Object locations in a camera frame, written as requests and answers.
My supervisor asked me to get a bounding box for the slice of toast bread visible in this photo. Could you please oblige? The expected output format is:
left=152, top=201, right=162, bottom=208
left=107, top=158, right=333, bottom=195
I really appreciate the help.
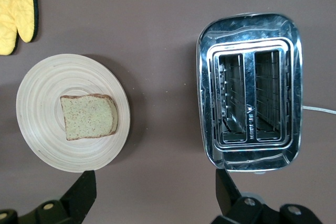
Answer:
left=59, top=93, right=119, bottom=141

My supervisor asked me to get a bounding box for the round wooden plate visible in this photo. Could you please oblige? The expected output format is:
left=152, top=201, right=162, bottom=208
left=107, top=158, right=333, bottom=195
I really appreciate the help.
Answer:
left=15, top=53, right=131, bottom=174

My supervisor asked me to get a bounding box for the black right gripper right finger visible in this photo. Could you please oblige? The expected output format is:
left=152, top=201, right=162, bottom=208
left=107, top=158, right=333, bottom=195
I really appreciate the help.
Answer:
left=211, top=167, right=323, bottom=224

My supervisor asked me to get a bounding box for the white toaster power cable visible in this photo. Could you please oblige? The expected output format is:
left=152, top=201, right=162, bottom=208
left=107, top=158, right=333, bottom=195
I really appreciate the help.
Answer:
left=301, top=105, right=336, bottom=115

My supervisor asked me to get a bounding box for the yellow quilted oven mitt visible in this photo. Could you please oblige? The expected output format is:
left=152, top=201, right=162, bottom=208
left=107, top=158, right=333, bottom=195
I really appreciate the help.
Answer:
left=0, top=0, right=39, bottom=56

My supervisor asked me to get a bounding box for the chrome and beige toaster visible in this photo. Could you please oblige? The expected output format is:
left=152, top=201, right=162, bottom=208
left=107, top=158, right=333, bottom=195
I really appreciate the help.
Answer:
left=196, top=12, right=304, bottom=175

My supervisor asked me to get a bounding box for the brown table cover mat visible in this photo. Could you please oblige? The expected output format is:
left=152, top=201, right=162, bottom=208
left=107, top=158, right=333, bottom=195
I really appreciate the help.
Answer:
left=0, top=0, right=336, bottom=224

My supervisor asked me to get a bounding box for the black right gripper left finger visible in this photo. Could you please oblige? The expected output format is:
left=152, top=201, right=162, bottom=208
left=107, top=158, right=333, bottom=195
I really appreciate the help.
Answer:
left=0, top=170, right=97, bottom=224

